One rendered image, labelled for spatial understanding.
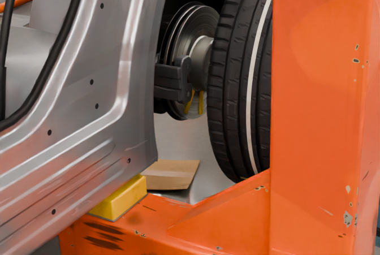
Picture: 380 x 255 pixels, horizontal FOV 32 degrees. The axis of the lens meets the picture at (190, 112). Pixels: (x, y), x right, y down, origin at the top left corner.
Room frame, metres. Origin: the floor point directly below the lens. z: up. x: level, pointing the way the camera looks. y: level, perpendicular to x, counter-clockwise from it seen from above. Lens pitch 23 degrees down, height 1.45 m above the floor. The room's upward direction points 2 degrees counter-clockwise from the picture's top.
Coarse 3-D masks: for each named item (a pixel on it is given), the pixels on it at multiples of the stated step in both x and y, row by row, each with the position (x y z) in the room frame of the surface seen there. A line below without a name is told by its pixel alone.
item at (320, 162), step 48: (288, 0) 1.04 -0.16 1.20; (336, 0) 1.00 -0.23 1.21; (288, 48) 1.03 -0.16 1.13; (336, 48) 0.99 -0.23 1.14; (288, 96) 1.03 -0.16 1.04; (336, 96) 0.99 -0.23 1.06; (288, 144) 1.03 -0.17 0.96; (336, 144) 0.99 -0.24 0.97; (288, 192) 1.03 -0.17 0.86; (336, 192) 0.99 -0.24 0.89; (288, 240) 1.03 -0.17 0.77; (336, 240) 0.98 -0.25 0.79
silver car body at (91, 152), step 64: (0, 0) 1.79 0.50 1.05; (64, 0) 1.53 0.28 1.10; (128, 0) 1.38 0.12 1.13; (0, 64) 1.27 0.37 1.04; (64, 64) 1.21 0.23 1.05; (128, 64) 1.33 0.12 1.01; (0, 128) 1.06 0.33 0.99; (64, 128) 1.17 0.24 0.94; (128, 128) 1.31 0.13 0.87; (0, 192) 0.99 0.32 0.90; (64, 192) 1.12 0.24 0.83
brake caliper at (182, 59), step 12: (156, 60) 1.67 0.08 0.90; (180, 60) 1.65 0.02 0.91; (156, 72) 1.66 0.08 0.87; (168, 72) 1.64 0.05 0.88; (180, 72) 1.63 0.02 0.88; (156, 84) 1.67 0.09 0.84; (168, 84) 1.65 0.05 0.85; (180, 84) 1.63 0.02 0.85; (156, 96) 1.66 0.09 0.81; (168, 96) 1.64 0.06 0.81; (180, 96) 1.63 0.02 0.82
